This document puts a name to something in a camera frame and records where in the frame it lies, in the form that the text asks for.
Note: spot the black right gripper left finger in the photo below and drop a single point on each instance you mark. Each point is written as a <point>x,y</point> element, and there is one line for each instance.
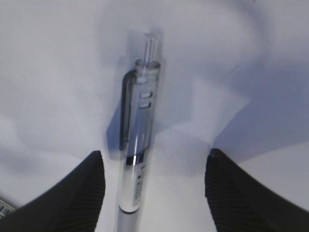
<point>72,205</point>

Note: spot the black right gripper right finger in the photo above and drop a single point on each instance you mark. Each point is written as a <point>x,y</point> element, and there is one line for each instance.
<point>239,203</point>

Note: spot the beige pen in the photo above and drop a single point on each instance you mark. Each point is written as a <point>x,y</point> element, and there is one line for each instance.
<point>7,206</point>

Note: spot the grey blue pen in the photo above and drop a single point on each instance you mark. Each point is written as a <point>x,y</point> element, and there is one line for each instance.
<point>139,91</point>

